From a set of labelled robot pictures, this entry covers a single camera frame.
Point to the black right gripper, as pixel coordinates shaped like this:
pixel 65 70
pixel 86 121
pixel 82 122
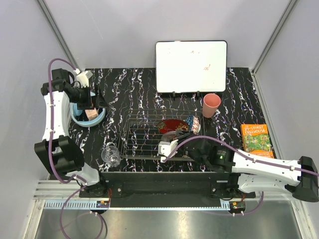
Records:
pixel 179 151

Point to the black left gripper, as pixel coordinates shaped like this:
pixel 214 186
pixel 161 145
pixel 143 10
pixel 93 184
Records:
pixel 87 104

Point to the blue geometric patterned bowl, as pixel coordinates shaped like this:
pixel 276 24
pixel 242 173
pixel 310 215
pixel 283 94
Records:
pixel 194 124

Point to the clear glass bowl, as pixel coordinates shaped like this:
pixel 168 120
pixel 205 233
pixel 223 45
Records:
pixel 171 135

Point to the red floral plate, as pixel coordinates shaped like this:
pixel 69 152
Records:
pixel 170 125

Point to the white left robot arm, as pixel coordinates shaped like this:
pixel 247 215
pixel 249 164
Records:
pixel 67 94

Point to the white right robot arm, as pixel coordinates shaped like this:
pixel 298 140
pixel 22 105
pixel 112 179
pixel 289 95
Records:
pixel 254 173

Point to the light blue headphones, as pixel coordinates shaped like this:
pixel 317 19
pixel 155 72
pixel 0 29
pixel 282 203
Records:
pixel 81 119

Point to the orange treehouse book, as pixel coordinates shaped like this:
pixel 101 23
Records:
pixel 256 140

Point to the clear faceted glass tumbler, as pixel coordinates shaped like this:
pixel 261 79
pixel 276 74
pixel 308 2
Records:
pixel 111 156

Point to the pink plastic cup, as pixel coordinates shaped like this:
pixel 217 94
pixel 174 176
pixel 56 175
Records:
pixel 211 102

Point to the white dry-erase board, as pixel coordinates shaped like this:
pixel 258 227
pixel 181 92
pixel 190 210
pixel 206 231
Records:
pixel 191 66

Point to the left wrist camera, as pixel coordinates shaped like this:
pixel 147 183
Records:
pixel 62 74

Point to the black wire dish rack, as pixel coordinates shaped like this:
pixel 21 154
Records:
pixel 140 135

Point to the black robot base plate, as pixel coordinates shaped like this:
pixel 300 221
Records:
pixel 172 189

